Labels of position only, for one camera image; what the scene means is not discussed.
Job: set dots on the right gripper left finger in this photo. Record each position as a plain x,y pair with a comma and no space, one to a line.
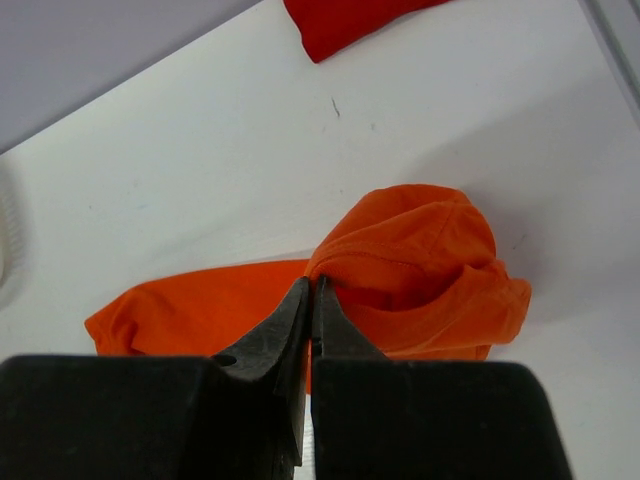
238,414

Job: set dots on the aluminium right side rail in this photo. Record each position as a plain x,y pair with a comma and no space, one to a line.
616,26

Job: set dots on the red rolled t-shirt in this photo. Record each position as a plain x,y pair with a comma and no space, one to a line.
328,26

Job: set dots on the orange t-shirt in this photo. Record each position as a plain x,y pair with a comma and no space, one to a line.
415,268

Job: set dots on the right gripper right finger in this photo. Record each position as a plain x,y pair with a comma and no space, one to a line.
378,418

